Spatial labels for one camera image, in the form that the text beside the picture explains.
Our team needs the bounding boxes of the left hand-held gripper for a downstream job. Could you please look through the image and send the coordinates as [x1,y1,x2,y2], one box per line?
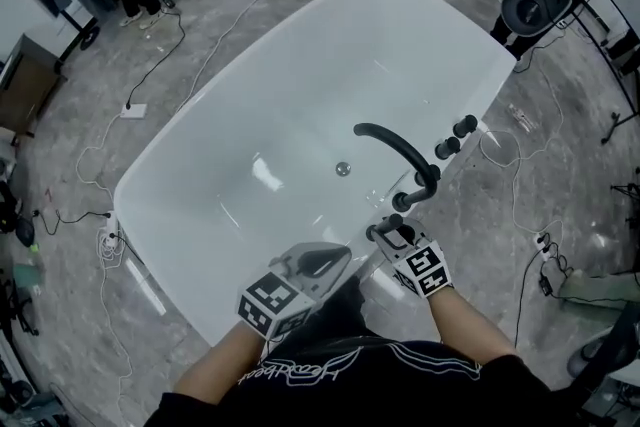
[237,241,351,341]

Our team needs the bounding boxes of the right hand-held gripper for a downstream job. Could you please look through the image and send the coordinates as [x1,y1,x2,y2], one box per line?
[374,219,455,299]

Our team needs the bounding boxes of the person's right forearm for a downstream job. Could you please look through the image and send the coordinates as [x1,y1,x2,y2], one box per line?
[424,287,521,364]

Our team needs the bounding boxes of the person's left forearm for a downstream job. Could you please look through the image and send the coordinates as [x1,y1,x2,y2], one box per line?
[174,320,271,404]

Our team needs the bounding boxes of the white bathtub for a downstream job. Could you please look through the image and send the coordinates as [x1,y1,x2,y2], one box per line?
[113,0,517,349]

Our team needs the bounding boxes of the black faucet spout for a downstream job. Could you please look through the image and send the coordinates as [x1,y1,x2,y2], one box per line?
[353,122,441,212]

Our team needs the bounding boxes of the person's black t-shirt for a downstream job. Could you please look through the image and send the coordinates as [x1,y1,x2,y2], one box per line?
[157,274,569,427]

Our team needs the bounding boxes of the black screen stand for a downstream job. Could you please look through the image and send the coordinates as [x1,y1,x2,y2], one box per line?
[574,0,640,146]

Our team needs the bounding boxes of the brown wooden cabinet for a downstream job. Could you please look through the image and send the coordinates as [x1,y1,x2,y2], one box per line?
[0,33,69,139]

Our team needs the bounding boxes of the black floor cable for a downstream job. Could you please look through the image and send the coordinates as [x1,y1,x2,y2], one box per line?
[124,4,188,112]

